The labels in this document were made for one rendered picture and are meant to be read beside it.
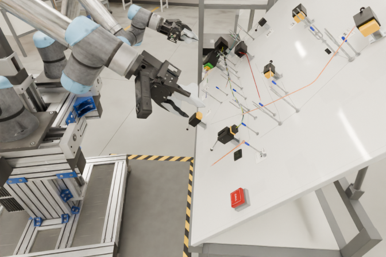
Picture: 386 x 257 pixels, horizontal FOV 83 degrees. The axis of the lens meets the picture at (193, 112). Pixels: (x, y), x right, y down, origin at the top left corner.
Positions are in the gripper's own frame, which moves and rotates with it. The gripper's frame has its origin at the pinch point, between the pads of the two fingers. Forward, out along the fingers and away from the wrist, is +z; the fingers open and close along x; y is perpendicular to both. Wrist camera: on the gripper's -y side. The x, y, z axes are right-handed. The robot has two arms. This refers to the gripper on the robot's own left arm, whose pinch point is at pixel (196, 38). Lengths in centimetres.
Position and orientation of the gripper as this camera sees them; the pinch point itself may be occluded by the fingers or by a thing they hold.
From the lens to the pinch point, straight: 121.5
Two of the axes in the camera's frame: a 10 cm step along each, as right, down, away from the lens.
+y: -1.2, 6.7, -7.3
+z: 9.2, 3.5, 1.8
